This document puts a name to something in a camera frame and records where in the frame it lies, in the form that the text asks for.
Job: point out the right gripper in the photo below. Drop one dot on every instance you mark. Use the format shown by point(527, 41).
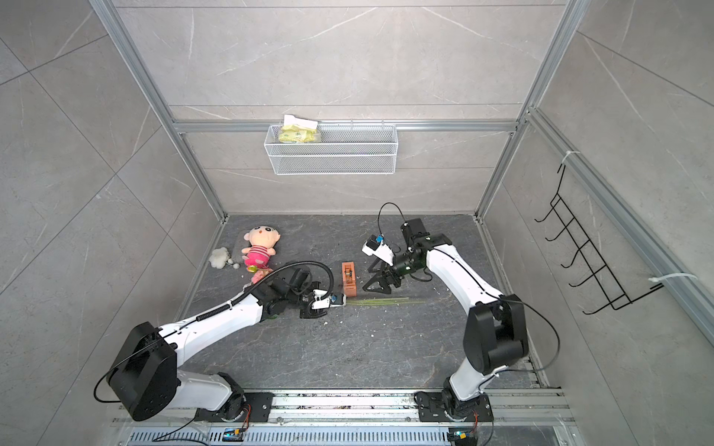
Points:
point(385, 283)

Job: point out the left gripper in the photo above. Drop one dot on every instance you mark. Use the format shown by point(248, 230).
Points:
point(313, 313)

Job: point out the orange tape dispenser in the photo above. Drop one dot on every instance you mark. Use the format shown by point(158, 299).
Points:
point(349, 281)

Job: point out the artificial pink flower bouquet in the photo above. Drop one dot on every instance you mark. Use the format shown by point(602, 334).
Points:
point(385, 301)

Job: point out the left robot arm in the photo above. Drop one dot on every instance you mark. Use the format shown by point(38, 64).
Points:
point(147, 377)

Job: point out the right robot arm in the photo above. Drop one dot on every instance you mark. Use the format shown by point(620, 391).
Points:
point(495, 336)

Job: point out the pink plush doll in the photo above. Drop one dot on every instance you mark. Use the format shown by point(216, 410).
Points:
point(262, 240)

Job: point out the small grey plush toy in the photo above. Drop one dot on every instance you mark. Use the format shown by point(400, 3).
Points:
point(221, 258)

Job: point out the yellow green packet in basket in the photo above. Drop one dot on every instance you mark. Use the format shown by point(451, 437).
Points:
point(298, 130)

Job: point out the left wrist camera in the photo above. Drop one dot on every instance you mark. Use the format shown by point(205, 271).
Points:
point(322, 300)

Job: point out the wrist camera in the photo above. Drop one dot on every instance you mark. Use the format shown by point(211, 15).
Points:
point(322, 300)
point(375, 246)

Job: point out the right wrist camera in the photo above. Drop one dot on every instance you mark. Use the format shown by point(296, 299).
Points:
point(375, 246)

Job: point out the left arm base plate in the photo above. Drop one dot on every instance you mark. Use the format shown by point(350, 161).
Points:
point(254, 406)

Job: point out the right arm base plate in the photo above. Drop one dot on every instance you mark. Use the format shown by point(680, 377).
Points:
point(443, 406)

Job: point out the white wire wall basket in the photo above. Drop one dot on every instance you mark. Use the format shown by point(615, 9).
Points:
point(339, 150)

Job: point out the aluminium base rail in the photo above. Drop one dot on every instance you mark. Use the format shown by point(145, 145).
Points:
point(530, 416)

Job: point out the black wall hook rack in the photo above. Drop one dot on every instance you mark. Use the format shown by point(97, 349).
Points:
point(588, 254)

